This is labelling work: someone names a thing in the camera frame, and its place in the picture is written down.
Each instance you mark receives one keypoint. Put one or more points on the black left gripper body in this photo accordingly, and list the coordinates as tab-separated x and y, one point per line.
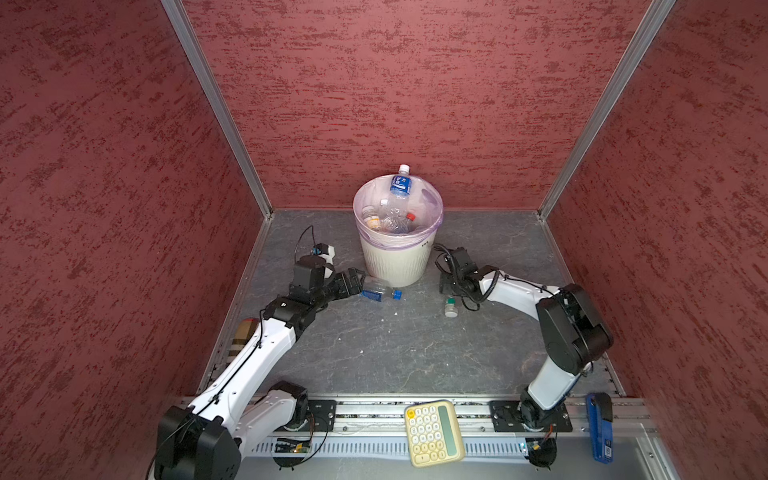
332	289

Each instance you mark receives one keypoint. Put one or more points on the blue battery pack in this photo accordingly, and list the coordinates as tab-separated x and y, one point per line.
600	416

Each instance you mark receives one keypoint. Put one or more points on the aluminium corner post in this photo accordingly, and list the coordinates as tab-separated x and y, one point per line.
646	31
184	31

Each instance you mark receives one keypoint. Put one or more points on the clear bottle orange label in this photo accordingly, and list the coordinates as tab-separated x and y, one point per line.
371	218

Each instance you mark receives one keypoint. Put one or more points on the small bottle blue label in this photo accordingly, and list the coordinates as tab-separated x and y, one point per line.
395	205

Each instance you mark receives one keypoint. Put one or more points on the aluminium corner post left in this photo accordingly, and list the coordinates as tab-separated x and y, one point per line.
184	31

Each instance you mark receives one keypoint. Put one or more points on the cream ribbed waste bin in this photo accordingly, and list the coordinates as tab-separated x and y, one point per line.
399	268

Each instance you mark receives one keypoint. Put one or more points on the clear bottle green band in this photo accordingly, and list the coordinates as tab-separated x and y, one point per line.
450	308

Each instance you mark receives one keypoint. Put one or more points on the pink bin liner bag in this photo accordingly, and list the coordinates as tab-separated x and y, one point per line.
425	202

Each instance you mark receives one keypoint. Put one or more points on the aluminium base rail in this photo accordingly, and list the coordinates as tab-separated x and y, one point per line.
373	427

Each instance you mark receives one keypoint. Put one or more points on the yellow calculator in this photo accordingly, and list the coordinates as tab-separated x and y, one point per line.
433	434

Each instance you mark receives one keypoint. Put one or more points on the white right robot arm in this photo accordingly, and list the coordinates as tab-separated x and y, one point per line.
573	332

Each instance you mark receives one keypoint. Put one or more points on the clear bottle red cap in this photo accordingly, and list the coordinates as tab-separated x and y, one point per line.
408	223

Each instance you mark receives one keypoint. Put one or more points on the plaid pouch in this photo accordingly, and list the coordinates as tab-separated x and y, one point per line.
243	334

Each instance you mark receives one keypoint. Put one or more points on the aluminium corner post right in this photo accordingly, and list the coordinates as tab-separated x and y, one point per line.
646	31

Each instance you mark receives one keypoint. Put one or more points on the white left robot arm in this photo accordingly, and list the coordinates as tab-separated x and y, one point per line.
207	439

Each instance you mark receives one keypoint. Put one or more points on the clear bottle blue cap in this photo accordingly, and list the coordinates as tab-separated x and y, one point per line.
378	290

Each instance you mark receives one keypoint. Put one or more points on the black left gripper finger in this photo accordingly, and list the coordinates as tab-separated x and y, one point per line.
355	276
352	290

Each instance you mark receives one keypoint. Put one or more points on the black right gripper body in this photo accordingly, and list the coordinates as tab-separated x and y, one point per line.
451	284

